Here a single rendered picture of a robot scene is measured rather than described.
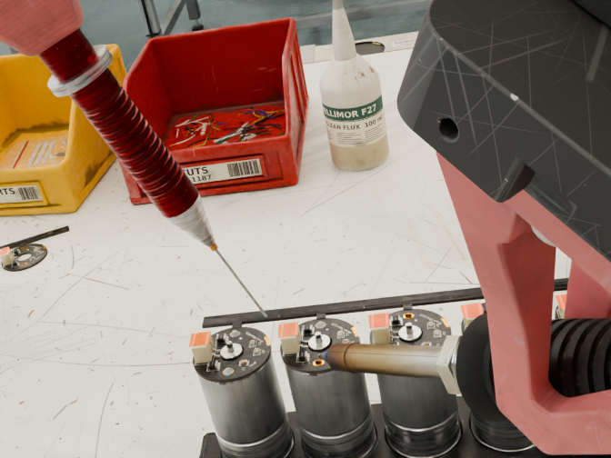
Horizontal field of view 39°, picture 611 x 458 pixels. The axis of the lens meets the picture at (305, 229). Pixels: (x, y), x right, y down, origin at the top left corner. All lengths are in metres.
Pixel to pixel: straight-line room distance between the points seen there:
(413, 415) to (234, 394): 0.06
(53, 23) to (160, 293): 0.25
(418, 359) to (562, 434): 0.05
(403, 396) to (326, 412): 0.02
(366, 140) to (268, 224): 0.07
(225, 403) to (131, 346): 0.13
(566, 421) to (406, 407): 0.11
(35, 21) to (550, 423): 0.13
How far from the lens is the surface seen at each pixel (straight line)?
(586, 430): 0.16
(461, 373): 0.19
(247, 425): 0.28
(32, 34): 0.19
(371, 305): 0.28
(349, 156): 0.48
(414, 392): 0.26
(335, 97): 0.47
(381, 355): 0.23
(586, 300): 0.19
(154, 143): 0.21
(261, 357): 0.27
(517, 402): 0.17
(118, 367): 0.38
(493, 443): 0.28
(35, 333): 0.43
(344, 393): 0.27
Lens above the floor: 0.98
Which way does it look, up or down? 31 degrees down
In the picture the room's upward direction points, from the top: 11 degrees counter-clockwise
